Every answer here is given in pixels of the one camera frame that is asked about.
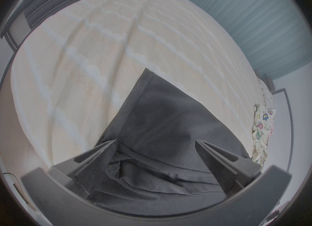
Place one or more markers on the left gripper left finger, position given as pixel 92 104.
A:
pixel 95 164

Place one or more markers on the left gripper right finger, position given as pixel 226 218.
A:
pixel 226 166

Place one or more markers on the black T-shirt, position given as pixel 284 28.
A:
pixel 165 127

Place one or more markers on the bed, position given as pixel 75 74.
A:
pixel 97 61

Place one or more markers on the white printed pyjama top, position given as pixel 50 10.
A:
pixel 260 134

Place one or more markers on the pink garment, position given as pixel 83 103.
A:
pixel 270 131

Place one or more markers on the white printed pillow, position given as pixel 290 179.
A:
pixel 265 93

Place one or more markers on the blue-green curtain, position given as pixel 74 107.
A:
pixel 256 25

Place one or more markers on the black chest of drawers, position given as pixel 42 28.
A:
pixel 48 8

